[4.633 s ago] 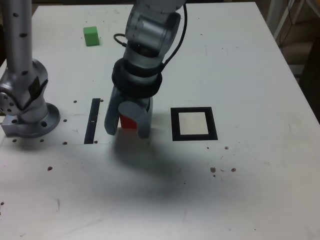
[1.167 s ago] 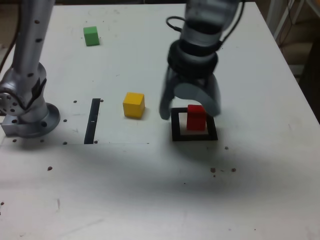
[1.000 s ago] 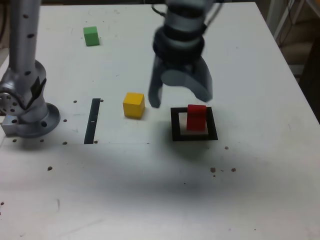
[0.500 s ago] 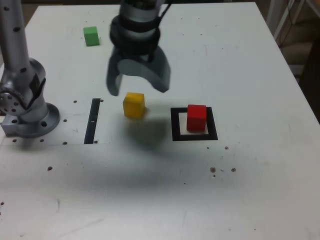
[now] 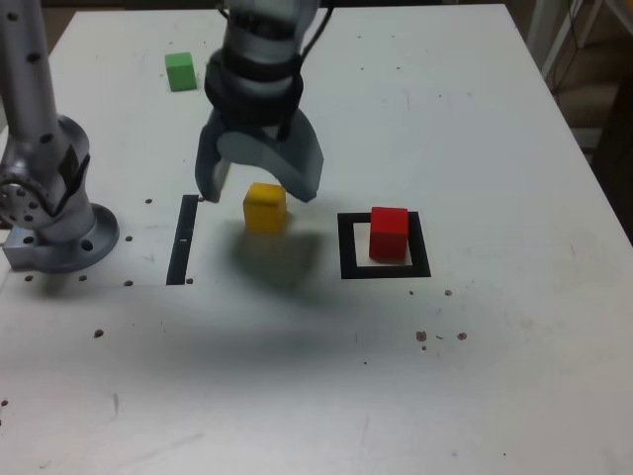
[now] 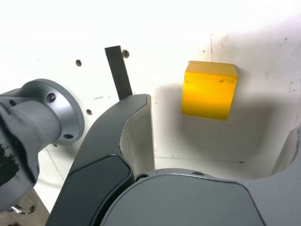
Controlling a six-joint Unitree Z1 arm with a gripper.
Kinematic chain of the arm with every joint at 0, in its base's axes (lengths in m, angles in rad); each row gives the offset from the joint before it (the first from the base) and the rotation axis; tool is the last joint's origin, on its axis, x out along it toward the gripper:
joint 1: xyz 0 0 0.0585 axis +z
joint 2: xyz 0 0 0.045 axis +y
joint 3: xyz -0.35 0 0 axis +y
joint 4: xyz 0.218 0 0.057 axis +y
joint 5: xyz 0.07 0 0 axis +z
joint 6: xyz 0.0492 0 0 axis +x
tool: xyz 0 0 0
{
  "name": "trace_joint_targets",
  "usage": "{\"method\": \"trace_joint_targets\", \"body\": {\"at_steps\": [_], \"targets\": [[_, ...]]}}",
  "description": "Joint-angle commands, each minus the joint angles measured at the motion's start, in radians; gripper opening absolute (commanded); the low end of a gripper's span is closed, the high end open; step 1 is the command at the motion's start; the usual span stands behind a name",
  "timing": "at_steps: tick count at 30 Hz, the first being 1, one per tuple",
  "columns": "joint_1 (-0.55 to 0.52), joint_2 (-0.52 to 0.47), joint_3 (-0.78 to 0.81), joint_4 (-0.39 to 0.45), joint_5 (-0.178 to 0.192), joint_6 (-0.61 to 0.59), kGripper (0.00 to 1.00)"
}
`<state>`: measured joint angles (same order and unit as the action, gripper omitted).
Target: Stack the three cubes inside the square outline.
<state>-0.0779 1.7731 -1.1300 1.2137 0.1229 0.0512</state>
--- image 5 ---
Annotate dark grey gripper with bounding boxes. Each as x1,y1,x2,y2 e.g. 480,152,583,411
195,109,326,205

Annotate yellow cube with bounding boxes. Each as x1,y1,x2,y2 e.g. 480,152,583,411
242,181,289,234

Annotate green cube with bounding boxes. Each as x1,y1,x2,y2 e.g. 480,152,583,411
164,51,196,93

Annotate red cube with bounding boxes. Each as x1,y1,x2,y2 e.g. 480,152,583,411
369,206,410,261

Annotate black tape square outline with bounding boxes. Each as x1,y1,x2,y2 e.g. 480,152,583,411
336,211,432,281

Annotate black tape strip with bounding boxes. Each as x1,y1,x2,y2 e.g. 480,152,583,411
165,194,200,287

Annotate white furniture frame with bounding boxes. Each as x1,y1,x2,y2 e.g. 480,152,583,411
523,0,609,83

